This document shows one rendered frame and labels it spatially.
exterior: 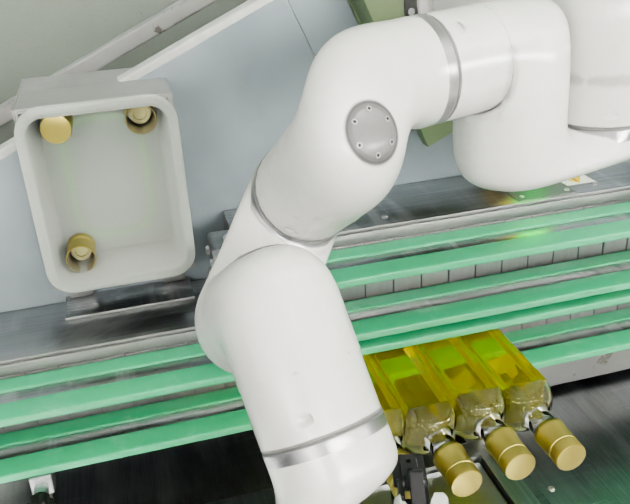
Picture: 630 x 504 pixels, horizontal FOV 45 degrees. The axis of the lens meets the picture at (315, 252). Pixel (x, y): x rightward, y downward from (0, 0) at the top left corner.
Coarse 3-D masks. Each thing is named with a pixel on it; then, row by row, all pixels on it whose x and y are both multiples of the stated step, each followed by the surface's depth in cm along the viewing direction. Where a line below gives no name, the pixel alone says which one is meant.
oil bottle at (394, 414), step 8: (368, 360) 88; (368, 368) 87; (376, 368) 87; (376, 376) 85; (376, 384) 84; (384, 384) 84; (376, 392) 83; (384, 392) 83; (384, 400) 81; (392, 400) 81; (384, 408) 80; (392, 408) 80; (400, 408) 80; (392, 416) 79; (400, 416) 79; (392, 424) 79; (400, 424) 79; (392, 432) 78; (400, 432) 79; (400, 440) 79
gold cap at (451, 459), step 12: (444, 444) 77; (456, 444) 77; (444, 456) 76; (456, 456) 75; (468, 456) 76; (444, 468) 75; (456, 468) 74; (468, 468) 74; (456, 480) 74; (468, 480) 74; (480, 480) 75; (456, 492) 74; (468, 492) 75
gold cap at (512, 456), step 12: (492, 432) 78; (504, 432) 78; (492, 444) 77; (504, 444) 76; (516, 444) 76; (492, 456) 78; (504, 456) 75; (516, 456) 75; (528, 456) 75; (504, 468) 75; (516, 468) 75; (528, 468) 76
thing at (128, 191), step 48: (144, 96) 82; (48, 144) 88; (96, 144) 90; (144, 144) 91; (48, 192) 89; (96, 192) 92; (144, 192) 94; (48, 240) 86; (96, 240) 95; (144, 240) 96; (192, 240) 90; (96, 288) 90
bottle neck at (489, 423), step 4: (488, 416) 80; (492, 416) 80; (496, 416) 81; (484, 420) 80; (488, 420) 80; (492, 420) 80; (496, 420) 80; (500, 420) 80; (480, 424) 80; (484, 424) 80; (488, 424) 80; (492, 424) 79; (496, 424) 79; (500, 424) 79; (504, 424) 80; (480, 428) 80; (484, 428) 80; (488, 428) 79; (492, 428) 79; (496, 428) 79; (480, 432) 80; (484, 432) 79; (488, 432) 79; (484, 436) 79; (484, 440) 80
